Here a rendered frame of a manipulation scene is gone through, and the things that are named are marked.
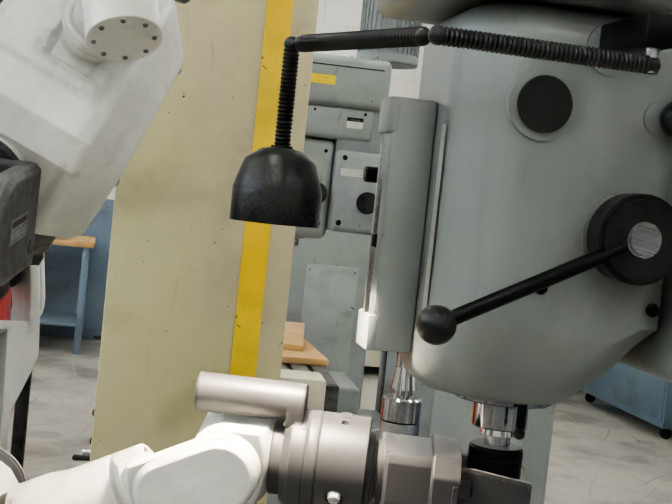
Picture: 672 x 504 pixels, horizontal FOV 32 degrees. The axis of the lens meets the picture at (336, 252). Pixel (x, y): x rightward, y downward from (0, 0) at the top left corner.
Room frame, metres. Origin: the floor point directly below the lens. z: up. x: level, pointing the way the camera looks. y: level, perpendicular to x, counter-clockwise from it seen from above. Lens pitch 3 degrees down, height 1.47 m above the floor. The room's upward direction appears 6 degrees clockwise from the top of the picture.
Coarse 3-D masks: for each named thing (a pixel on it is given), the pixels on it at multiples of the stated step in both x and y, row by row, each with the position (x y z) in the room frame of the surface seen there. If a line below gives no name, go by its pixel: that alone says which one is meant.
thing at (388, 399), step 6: (384, 396) 1.36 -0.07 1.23; (390, 396) 1.35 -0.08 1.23; (414, 396) 1.37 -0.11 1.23; (384, 402) 1.35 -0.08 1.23; (390, 402) 1.34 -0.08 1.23; (396, 402) 1.34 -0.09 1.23; (402, 402) 1.34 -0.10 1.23; (408, 402) 1.34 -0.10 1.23; (414, 402) 1.34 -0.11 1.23; (420, 402) 1.35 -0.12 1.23; (402, 408) 1.34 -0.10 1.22; (408, 408) 1.34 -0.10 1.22; (414, 408) 1.34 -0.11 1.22
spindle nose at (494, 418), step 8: (480, 408) 0.98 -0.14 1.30; (488, 408) 0.97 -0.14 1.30; (496, 408) 0.97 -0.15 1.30; (504, 408) 0.97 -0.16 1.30; (512, 408) 0.97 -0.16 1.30; (472, 416) 0.99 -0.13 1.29; (480, 416) 0.98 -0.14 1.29; (488, 416) 0.97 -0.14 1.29; (496, 416) 0.97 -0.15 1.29; (504, 416) 0.97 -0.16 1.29; (512, 416) 0.97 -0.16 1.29; (480, 424) 0.98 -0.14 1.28; (488, 424) 0.97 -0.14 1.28; (496, 424) 0.97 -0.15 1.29; (504, 424) 0.97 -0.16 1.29; (512, 424) 0.97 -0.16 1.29; (512, 432) 0.97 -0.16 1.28
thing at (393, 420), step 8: (384, 408) 1.35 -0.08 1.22; (392, 408) 1.34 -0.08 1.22; (400, 408) 1.34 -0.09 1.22; (384, 416) 1.35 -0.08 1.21; (392, 416) 1.34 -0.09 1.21; (400, 416) 1.34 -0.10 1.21; (408, 416) 1.34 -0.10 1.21; (416, 416) 1.35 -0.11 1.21; (384, 424) 1.35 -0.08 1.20; (392, 424) 1.34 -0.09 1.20; (400, 424) 1.34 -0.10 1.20; (408, 424) 1.34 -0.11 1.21; (416, 424) 1.35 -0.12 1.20; (392, 432) 1.34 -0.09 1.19; (400, 432) 1.34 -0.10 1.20; (408, 432) 1.34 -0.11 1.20; (416, 432) 1.35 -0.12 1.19
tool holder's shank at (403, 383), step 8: (400, 360) 1.35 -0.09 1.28; (400, 368) 1.35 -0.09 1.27; (400, 376) 1.35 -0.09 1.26; (408, 376) 1.35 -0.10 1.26; (392, 384) 1.36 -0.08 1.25; (400, 384) 1.35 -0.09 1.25; (408, 384) 1.35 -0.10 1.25; (416, 384) 1.36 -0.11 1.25; (400, 392) 1.35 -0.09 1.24; (408, 392) 1.35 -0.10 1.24
